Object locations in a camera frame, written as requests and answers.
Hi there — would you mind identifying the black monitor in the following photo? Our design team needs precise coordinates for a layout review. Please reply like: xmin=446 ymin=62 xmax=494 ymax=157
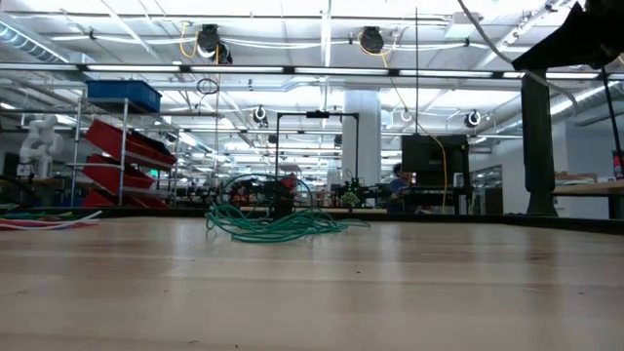
xmin=400 ymin=134 xmax=470 ymax=175

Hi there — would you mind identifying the light wooden table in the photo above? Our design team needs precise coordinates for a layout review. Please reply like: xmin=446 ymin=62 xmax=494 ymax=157
xmin=552 ymin=178 xmax=624 ymax=220

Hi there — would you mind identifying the multicoloured wire bundle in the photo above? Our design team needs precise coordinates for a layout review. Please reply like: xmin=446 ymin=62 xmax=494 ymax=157
xmin=0 ymin=208 xmax=103 ymax=232

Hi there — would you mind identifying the person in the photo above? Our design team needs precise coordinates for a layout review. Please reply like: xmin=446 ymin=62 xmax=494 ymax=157
xmin=388 ymin=163 xmax=415 ymax=214

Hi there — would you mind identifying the blue plastic bin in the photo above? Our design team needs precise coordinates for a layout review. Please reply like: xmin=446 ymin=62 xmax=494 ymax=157
xmin=86 ymin=79 xmax=163 ymax=114

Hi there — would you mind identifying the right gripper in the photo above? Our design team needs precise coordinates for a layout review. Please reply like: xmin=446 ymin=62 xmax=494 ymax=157
xmin=511 ymin=0 xmax=624 ymax=72

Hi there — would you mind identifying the metal shelf rack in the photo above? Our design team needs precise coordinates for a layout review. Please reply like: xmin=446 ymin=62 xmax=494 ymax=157
xmin=65 ymin=95 xmax=179 ymax=210

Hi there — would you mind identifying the white structural column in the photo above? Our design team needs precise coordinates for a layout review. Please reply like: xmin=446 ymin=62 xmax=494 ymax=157
xmin=340 ymin=90 xmax=383 ymax=209

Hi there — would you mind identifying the black workstation frame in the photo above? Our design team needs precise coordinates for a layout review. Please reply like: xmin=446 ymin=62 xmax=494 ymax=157
xmin=274 ymin=110 xmax=361 ymax=209

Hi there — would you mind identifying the green cord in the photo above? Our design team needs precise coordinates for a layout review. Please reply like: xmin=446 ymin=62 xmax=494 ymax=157
xmin=204 ymin=173 xmax=371 ymax=244

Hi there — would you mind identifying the thin black pole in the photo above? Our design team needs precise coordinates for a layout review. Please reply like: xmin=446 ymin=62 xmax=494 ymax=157
xmin=601 ymin=65 xmax=624 ymax=165

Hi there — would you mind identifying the black cable loop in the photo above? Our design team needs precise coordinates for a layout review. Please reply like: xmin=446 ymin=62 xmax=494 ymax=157
xmin=195 ymin=77 xmax=220 ymax=97

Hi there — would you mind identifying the wooden workstation table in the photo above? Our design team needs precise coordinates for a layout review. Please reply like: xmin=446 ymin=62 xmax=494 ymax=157
xmin=237 ymin=206 xmax=390 ymax=215

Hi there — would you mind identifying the tall black upright panel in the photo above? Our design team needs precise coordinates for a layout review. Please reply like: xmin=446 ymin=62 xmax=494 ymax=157
xmin=520 ymin=70 xmax=561 ymax=218

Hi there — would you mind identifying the red plastic shelf bin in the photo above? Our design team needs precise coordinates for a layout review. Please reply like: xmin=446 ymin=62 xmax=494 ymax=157
xmin=80 ymin=188 xmax=172 ymax=211
xmin=81 ymin=154 xmax=156 ymax=195
xmin=85 ymin=119 xmax=177 ymax=170

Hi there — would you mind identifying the thin yellow drop cable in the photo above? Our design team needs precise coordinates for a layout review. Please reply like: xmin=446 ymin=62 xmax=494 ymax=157
xmin=427 ymin=134 xmax=449 ymax=209

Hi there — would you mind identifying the black monitor cart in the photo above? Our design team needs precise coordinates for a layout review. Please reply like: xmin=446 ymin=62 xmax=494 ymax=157
xmin=397 ymin=170 xmax=503 ymax=218

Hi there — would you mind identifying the white cord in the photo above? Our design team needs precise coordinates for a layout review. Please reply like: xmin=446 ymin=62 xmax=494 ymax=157
xmin=456 ymin=0 xmax=581 ymax=117

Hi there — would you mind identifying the silver ventilation duct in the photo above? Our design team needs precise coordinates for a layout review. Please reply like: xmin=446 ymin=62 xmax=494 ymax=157
xmin=0 ymin=21 xmax=72 ymax=65

